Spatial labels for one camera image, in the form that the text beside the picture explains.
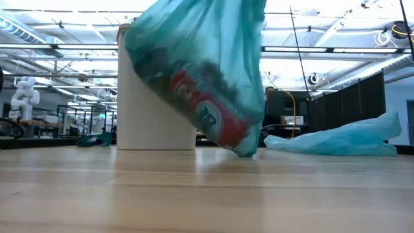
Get white plastic trash bin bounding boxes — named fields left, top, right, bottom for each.
left=116, top=23, right=197, bottom=151

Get teal plastic trash bag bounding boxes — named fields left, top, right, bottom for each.
left=124, top=0, right=268, bottom=159

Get slanted black pole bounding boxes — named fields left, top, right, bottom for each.
left=399, top=0, right=414, bottom=61

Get white robot figure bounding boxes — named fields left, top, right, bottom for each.
left=8, top=76, right=41, bottom=120

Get dark teal bag roll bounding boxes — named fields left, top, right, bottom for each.
left=76, top=131, right=113, bottom=148

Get black partition screen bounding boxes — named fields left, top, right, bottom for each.
left=309, top=70, right=386, bottom=133

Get thin black pole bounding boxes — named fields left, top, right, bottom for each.
left=289, top=5, right=312, bottom=98

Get light blue trash bag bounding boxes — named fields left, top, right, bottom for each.
left=264, top=111, right=403, bottom=157

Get red Core Power bottle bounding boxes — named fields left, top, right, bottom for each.
left=170, top=69, right=252, bottom=148

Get black monitor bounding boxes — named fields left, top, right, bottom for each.
left=265, top=87, right=310, bottom=117

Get black table frame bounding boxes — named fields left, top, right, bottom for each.
left=0, top=137, right=118, bottom=150

